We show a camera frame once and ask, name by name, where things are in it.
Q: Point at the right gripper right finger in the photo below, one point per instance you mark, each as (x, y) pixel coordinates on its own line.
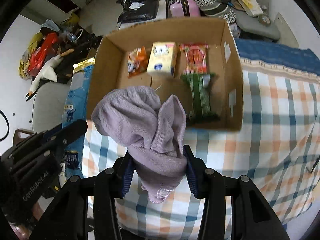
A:
(251, 215)

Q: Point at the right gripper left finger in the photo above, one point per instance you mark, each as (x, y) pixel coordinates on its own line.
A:
(66, 215)

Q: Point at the purple fleece towel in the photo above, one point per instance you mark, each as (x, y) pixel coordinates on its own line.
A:
(151, 130)

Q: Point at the green snack bag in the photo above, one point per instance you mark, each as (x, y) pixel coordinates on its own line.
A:
(200, 84)

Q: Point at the orange sunflower seed bag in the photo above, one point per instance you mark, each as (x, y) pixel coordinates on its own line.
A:
(137, 61)

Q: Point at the yellow tissue pack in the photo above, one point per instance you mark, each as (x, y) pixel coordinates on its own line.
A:
(162, 60)

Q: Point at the red floral snack packet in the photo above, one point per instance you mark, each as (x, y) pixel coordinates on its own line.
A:
(196, 57)

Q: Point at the person's left hand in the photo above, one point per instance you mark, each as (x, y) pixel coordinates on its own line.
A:
(24, 230)

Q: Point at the grey chair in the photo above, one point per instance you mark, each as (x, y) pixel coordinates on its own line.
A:
(48, 106)

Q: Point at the plaid blanket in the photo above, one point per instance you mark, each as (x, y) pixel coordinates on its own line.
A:
(277, 147)

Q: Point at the blue and white snack bag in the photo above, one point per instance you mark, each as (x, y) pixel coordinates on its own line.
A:
(76, 108)

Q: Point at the white goose plush toy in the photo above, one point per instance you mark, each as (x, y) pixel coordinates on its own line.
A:
(47, 72)

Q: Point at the red plastic bag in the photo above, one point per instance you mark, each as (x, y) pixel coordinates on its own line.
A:
(49, 47)

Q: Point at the cardboard box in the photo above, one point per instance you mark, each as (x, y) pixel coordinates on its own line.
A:
(226, 93)

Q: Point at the grey seat cushion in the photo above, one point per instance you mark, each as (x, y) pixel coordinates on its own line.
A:
(256, 24)

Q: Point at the black plastic bag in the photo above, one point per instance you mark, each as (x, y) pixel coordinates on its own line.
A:
(137, 10)

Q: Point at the black and white patterned bag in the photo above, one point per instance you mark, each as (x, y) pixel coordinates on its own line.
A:
(217, 9)

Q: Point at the pink suitcase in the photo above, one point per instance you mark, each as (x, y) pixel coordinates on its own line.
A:
(183, 8)

